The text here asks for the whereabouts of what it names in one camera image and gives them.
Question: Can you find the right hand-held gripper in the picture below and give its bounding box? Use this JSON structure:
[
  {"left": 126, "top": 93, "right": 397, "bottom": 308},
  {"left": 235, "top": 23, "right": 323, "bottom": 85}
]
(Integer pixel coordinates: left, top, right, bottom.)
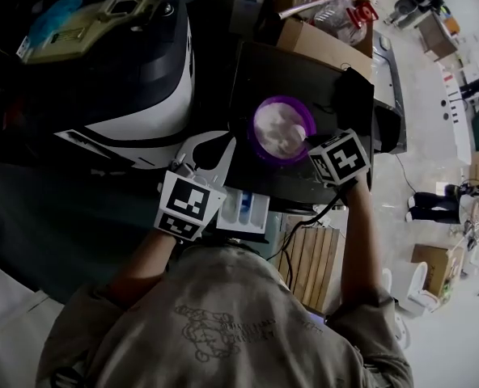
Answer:
[{"left": 303, "top": 128, "right": 372, "bottom": 188}]

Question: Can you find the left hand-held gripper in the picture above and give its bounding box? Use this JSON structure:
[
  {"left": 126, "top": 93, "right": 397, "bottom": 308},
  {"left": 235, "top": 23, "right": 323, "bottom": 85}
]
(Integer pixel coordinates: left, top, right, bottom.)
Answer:
[{"left": 154, "top": 131, "right": 238, "bottom": 243}]

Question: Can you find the person's grey shirt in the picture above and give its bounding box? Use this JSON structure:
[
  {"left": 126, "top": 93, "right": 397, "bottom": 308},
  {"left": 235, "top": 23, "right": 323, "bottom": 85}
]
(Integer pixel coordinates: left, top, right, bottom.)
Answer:
[{"left": 36, "top": 243, "right": 414, "bottom": 388}]

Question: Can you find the white plastic scoop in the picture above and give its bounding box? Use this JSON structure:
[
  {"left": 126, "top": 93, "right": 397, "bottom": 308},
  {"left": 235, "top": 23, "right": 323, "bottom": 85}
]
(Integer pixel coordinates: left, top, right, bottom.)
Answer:
[{"left": 289, "top": 123, "right": 309, "bottom": 143}]

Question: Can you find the grey metal panel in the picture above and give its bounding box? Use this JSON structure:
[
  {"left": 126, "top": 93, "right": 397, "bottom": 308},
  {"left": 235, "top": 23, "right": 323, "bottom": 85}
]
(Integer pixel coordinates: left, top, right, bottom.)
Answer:
[{"left": 371, "top": 30, "right": 409, "bottom": 154}]

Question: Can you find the purple plastic bowl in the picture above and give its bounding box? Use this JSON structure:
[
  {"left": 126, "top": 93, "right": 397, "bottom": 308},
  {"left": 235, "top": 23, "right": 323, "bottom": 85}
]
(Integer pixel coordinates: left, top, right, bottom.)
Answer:
[{"left": 248, "top": 95, "right": 318, "bottom": 165}]

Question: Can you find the flat cardboard box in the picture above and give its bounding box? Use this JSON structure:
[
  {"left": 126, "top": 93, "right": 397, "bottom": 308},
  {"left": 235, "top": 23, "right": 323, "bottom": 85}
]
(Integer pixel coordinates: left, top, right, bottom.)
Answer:
[{"left": 409, "top": 242, "right": 465, "bottom": 297}]

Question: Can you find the clear plastic packaging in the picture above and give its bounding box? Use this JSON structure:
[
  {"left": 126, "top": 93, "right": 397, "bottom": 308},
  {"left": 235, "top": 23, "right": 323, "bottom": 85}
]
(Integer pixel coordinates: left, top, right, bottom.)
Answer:
[{"left": 299, "top": 0, "right": 368, "bottom": 46}]

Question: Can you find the large open cardboard box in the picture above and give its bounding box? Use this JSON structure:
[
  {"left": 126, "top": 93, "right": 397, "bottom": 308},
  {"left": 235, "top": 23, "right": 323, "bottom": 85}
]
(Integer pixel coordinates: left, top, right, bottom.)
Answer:
[{"left": 258, "top": 0, "right": 381, "bottom": 81}]

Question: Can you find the red metal reel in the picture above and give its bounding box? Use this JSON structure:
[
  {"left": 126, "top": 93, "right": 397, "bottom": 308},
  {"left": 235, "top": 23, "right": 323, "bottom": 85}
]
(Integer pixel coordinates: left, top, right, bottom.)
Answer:
[{"left": 346, "top": 1, "right": 377, "bottom": 30}]

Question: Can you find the white detergent drawer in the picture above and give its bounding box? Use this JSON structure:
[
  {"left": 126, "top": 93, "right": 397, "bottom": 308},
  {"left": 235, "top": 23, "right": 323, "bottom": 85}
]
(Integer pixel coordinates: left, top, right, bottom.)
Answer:
[{"left": 215, "top": 187, "right": 271, "bottom": 234}]

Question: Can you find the long white table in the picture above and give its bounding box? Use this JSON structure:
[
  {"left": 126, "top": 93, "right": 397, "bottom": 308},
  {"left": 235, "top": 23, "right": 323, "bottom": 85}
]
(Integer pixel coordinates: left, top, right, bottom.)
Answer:
[{"left": 436, "top": 61, "right": 477, "bottom": 165}]

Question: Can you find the brown cardboard box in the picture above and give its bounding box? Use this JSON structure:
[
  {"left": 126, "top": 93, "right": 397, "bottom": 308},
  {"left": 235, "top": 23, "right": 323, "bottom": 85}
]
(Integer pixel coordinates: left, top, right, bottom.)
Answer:
[{"left": 417, "top": 12, "right": 461, "bottom": 62}]

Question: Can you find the black cable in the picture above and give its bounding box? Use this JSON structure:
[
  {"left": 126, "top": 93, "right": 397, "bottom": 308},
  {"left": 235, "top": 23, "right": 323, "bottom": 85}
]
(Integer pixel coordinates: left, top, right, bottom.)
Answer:
[{"left": 263, "top": 178, "right": 358, "bottom": 298}]

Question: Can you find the wooden slatted crate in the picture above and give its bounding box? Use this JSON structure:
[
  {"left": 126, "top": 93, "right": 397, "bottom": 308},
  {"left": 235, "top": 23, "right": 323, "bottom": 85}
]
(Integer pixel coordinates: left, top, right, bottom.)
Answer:
[{"left": 277, "top": 224, "right": 342, "bottom": 315}]

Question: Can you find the large white and black appliance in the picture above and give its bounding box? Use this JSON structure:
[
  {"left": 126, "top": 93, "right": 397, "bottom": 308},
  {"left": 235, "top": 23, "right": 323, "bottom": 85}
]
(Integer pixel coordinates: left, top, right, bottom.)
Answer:
[{"left": 0, "top": 0, "right": 197, "bottom": 171}]

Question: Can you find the blue crumpled cloth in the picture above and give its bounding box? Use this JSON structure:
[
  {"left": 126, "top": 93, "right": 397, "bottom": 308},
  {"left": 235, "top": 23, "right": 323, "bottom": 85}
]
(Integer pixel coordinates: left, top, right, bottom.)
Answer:
[{"left": 28, "top": 0, "right": 83, "bottom": 36}]

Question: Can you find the person's right forearm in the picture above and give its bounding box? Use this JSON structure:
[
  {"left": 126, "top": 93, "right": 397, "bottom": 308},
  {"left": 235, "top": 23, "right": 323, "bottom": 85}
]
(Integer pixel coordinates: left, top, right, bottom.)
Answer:
[{"left": 337, "top": 178, "right": 381, "bottom": 311}]

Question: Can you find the white toilet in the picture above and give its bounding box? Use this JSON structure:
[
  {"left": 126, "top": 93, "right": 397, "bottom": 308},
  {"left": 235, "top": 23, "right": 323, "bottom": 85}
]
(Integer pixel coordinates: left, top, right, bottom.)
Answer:
[{"left": 399, "top": 261, "right": 443, "bottom": 318}]

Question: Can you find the silver metal rod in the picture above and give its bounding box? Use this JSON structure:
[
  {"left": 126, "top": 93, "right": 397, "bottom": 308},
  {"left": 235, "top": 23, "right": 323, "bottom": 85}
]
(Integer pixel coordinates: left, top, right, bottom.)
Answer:
[{"left": 278, "top": 0, "right": 344, "bottom": 19}]

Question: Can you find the person's left forearm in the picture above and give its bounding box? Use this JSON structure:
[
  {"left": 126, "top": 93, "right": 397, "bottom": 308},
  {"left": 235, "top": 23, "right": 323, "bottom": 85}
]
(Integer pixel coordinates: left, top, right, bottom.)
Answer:
[{"left": 108, "top": 226, "right": 184, "bottom": 311}]

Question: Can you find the white detergent powder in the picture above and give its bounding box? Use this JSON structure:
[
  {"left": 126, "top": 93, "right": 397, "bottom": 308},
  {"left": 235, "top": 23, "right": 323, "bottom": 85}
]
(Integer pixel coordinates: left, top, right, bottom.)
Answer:
[{"left": 254, "top": 102, "right": 310, "bottom": 156}]

